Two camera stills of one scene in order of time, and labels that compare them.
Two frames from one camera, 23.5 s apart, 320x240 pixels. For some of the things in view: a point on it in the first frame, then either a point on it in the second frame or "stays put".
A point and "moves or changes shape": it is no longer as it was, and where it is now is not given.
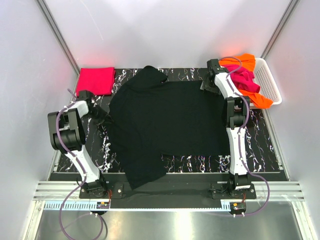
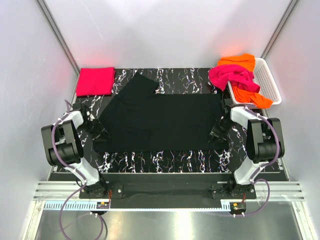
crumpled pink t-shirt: [243, 77] stays put
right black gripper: [214, 90] -> [217, 131]
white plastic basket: [264, 79] stays put
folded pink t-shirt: [100, 81] stays put
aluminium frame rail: [61, 190] stays put
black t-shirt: [150, 118] moves or changes shape
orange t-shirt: [248, 61] stays put
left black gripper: [103, 114] -> [100, 129]
